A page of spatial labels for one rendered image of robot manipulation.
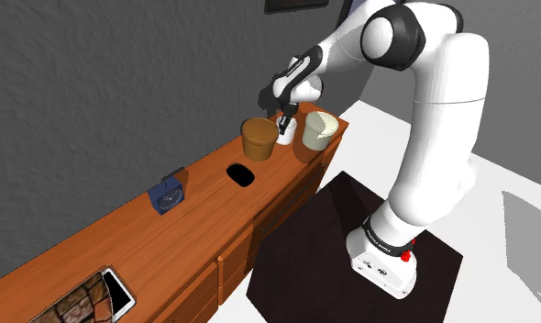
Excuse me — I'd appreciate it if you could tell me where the white cup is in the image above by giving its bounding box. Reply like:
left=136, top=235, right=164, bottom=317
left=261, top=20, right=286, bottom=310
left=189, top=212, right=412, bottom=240
left=275, top=116, right=297, bottom=146

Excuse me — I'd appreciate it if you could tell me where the cream pot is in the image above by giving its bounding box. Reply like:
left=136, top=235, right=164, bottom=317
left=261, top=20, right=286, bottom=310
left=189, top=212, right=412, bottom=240
left=301, top=111, right=340, bottom=152

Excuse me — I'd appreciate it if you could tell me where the brown pot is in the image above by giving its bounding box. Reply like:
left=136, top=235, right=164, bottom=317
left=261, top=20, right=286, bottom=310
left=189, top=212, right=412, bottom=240
left=240, top=117, right=280, bottom=162

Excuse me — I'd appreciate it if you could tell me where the black oval object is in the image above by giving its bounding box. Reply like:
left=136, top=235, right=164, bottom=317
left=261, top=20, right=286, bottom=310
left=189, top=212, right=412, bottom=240
left=226, top=163, right=257, bottom=188

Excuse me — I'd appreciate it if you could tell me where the blue alarm clock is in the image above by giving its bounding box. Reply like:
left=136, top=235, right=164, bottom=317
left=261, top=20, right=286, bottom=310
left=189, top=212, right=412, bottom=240
left=147, top=176, right=185, bottom=217

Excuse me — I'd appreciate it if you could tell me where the dark robot stand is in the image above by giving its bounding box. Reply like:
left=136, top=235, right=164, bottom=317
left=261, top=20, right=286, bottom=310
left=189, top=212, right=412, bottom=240
left=245, top=171, right=464, bottom=323

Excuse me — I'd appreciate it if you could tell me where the wooden chest of drawers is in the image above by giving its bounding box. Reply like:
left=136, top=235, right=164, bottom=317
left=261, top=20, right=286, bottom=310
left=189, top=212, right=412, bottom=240
left=0, top=101, right=350, bottom=323

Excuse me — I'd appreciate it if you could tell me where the white tablet with patterned cover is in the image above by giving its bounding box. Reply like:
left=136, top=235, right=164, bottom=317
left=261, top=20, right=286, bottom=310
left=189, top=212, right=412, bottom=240
left=28, top=266, right=137, bottom=323

